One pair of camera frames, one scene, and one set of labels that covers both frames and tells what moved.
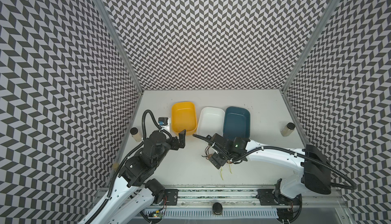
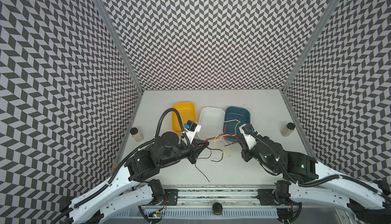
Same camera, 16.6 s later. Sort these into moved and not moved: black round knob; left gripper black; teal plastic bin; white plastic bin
Moved: left gripper black
Not moved: white plastic bin; black round knob; teal plastic bin
